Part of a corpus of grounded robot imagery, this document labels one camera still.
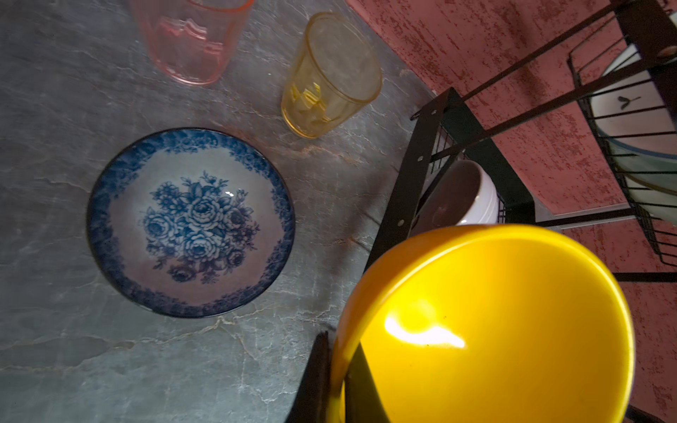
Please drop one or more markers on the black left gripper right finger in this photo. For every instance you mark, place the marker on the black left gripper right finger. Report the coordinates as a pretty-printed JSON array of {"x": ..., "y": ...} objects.
[{"x": 362, "y": 402}]

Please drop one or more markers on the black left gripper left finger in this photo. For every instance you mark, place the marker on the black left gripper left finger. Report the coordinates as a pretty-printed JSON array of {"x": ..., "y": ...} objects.
[{"x": 311, "y": 400}]

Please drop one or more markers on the yellow bowl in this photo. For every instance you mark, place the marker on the yellow bowl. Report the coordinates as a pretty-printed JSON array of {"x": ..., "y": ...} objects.
[{"x": 503, "y": 323}]

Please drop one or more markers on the white blue floral bowl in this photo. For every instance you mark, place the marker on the white blue floral bowl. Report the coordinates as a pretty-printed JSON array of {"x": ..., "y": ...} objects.
[{"x": 190, "y": 223}]

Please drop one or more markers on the lilac ceramic bowl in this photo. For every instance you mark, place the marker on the lilac ceramic bowl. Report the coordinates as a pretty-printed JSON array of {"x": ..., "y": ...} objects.
[{"x": 466, "y": 195}]

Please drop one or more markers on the amber glass cup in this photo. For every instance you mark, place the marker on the amber glass cup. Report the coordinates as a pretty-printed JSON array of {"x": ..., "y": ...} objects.
[{"x": 335, "y": 74}]

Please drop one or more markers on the white plate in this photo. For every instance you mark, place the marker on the white plate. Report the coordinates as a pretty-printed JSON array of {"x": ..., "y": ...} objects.
[{"x": 631, "y": 115}]

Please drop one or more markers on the black metal dish rack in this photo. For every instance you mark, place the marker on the black metal dish rack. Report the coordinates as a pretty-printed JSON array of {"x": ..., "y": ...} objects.
[{"x": 472, "y": 46}]

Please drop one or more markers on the mint green plate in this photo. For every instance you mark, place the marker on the mint green plate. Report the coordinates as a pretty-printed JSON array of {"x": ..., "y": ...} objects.
[{"x": 651, "y": 182}]

